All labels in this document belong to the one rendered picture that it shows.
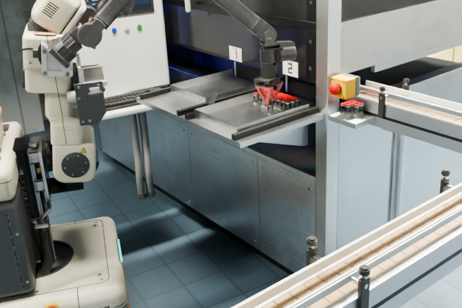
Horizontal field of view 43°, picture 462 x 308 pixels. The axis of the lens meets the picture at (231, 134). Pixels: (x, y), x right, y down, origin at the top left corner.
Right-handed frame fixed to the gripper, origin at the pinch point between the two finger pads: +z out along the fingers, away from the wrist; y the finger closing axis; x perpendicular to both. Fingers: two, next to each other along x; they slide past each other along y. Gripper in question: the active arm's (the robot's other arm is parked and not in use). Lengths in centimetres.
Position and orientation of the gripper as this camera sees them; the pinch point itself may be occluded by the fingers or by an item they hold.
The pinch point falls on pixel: (269, 100)
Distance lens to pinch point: 216.8
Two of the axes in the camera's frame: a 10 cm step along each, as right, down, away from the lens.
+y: 6.1, -3.3, 7.2
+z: 0.6, 9.3, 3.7
